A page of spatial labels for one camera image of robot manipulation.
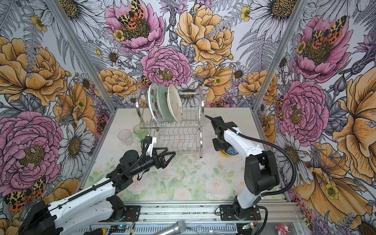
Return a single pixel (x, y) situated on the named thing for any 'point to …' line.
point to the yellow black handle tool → (100, 231)
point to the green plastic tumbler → (140, 132)
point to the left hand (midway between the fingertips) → (171, 155)
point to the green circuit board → (118, 228)
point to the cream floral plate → (175, 103)
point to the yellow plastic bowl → (223, 153)
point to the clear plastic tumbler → (125, 136)
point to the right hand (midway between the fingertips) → (223, 151)
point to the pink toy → (282, 229)
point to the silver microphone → (178, 227)
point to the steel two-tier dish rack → (183, 136)
